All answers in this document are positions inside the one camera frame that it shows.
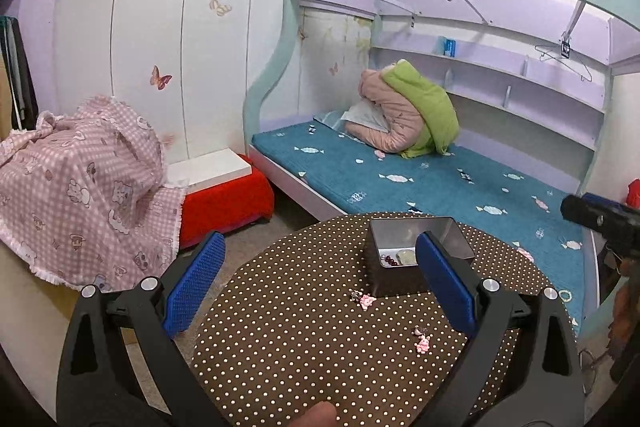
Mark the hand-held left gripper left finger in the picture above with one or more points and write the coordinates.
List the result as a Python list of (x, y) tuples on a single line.
[(195, 287)]

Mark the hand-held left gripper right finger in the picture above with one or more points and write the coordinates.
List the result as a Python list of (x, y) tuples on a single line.
[(445, 287)]

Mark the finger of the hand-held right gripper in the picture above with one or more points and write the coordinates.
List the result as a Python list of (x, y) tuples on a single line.
[(580, 209), (607, 201)]

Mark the pale green jade pendant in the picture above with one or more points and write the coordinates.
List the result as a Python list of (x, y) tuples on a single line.
[(406, 257)]

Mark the grey metal tin box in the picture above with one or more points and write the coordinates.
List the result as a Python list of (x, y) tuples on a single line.
[(395, 282)]

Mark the pink bear charm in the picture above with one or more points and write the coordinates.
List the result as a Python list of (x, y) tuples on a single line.
[(423, 345)]

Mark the pink hair clip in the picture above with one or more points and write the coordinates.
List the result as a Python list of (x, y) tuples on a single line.
[(365, 300)]

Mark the person's left hand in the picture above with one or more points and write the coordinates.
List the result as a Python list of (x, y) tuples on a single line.
[(315, 414)]

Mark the red bag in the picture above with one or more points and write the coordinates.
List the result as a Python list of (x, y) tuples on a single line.
[(635, 193)]

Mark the red ottoman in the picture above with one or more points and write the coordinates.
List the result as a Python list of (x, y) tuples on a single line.
[(225, 202)]

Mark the teal candy print mattress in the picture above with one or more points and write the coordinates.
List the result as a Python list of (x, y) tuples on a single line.
[(425, 194)]

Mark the brown polka dot tablecloth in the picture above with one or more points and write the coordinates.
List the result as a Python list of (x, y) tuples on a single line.
[(300, 347)]

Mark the white flat board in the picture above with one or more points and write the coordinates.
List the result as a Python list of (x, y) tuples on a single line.
[(210, 167)]

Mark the lavender bed shelves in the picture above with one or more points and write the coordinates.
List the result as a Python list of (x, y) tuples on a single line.
[(500, 77)]

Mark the pink checked cartoon cloth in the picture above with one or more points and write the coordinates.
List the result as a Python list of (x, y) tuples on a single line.
[(75, 187)]

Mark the dark blue hang tag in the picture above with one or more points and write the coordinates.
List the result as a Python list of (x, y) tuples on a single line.
[(565, 47)]

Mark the green padded jacket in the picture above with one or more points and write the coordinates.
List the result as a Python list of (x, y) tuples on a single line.
[(430, 112)]

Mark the pink padded jacket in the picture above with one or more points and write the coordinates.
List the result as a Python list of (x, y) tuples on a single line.
[(395, 117)]

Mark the small pink butterfly sticker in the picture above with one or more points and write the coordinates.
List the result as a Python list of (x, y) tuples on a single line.
[(333, 68)]

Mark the yellow butterfly sticker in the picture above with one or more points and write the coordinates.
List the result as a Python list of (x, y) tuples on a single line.
[(220, 5)]

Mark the white wardrobe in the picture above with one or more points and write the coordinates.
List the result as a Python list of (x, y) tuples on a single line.
[(150, 7)]

